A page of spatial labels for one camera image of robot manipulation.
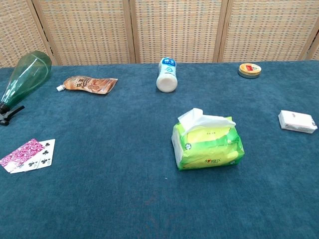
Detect white tissue sheet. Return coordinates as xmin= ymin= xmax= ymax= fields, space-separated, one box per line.
xmin=177 ymin=108 xmax=237 ymax=131

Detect green plastic tissue pack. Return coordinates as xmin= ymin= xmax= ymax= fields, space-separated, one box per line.
xmin=171 ymin=116 xmax=245 ymax=171

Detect white milk bottle blue label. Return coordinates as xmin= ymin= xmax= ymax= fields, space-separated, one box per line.
xmin=156 ymin=57 xmax=178 ymax=93

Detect blue carpet table cover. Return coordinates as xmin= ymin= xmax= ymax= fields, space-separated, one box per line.
xmin=0 ymin=59 xmax=319 ymax=239

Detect brown spouted drink pouch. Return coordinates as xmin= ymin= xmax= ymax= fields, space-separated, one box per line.
xmin=56 ymin=75 xmax=119 ymax=95

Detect woven rattan folding screen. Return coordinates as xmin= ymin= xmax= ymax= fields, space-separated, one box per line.
xmin=0 ymin=0 xmax=319 ymax=68

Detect round yellow tin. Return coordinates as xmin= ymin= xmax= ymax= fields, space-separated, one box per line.
xmin=238 ymin=63 xmax=263 ymax=79

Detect clubs playing card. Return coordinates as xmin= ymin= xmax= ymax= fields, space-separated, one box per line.
xmin=9 ymin=138 xmax=56 ymax=174

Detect small white paper box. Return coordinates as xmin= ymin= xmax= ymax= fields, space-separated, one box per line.
xmin=278 ymin=110 xmax=319 ymax=134

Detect green transparent spray bottle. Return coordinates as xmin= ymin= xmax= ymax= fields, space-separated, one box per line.
xmin=0 ymin=50 xmax=52 ymax=126

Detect pink patterned playing card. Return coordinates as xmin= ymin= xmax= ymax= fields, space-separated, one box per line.
xmin=0 ymin=138 xmax=46 ymax=173

